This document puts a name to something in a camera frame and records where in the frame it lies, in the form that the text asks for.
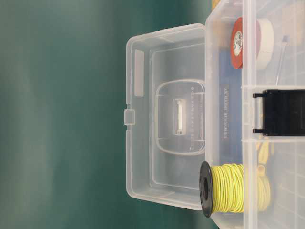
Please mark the yellow plastic clamp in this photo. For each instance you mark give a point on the yellow plastic clamp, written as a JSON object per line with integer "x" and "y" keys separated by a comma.
{"x": 265, "y": 150}

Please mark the black toolbox latch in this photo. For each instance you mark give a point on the black toolbox latch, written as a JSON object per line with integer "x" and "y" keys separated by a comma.
{"x": 283, "y": 112}

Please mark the clear plastic toolbox base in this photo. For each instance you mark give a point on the clear plastic toolbox base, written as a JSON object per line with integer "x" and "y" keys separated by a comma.
{"x": 233, "y": 113}

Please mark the yellow wire spool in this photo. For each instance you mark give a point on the yellow wire spool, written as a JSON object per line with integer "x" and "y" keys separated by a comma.
{"x": 222, "y": 188}

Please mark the clear plastic toolbox lid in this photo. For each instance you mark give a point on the clear plastic toolbox lid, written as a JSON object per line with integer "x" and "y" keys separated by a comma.
{"x": 165, "y": 115}

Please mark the white tape roll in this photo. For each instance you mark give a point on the white tape roll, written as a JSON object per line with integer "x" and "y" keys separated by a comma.
{"x": 265, "y": 42}

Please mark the red electrical tape roll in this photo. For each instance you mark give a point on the red electrical tape roll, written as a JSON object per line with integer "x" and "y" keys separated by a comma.
{"x": 236, "y": 44}

